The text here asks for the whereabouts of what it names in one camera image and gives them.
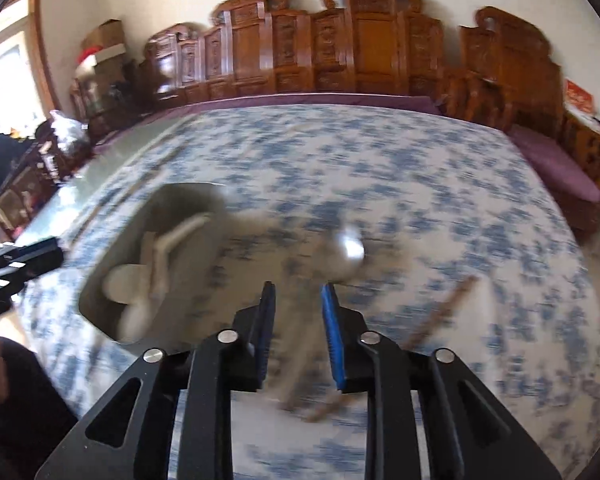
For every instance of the black cloth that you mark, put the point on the black cloth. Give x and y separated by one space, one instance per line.
5 160

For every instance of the carved wooden sofa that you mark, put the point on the carved wooden sofa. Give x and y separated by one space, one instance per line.
290 55

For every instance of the glass balcony door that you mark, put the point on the glass balcony door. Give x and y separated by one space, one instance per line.
10 60

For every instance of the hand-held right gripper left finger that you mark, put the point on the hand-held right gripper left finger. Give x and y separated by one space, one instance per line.
265 345

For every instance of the white flat box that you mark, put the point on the white flat box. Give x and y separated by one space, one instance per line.
107 55

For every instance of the grey metal tin box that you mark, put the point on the grey metal tin box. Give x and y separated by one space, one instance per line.
180 270

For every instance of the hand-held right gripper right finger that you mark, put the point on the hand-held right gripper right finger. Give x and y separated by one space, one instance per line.
332 345

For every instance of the person's left forearm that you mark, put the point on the person's left forearm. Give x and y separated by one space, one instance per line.
35 400

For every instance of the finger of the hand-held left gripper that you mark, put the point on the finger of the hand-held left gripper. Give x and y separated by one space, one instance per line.
40 259

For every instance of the white plastic soup spoon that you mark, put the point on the white plastic soup spoon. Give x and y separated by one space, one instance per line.
125 285

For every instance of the clear plastic bag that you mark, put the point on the clear plastic bag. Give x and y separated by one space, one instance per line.
67 130

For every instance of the black floor fan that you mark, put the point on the black floor fan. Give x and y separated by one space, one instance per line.
122 95

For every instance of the red gift box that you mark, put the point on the red gift box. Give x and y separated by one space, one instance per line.
579 94

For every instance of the red decoration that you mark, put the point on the red decoration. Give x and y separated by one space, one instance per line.
87 56

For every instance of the carved wooden chair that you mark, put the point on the carved wooden chair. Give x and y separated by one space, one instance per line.
30 195

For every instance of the metal spoon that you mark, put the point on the metal spoon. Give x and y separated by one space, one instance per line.
350 251

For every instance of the blue floral tablecloth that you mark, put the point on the blue floral tablecloth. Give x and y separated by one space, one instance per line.
405 185

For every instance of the purple armchair cushion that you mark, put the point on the purple armchair cushion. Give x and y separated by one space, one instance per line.
555 165

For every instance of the purple sofa cushion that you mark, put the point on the purple sofa cushion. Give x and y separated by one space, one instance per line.
330 101

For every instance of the white plastic fork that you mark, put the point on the white plastic fork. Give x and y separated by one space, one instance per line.
152 265

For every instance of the brown cardboard box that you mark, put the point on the brown cardboard box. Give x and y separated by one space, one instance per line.
105 34

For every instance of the carved wooden armchair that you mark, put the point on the carved wooden armchair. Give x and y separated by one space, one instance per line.
510 60

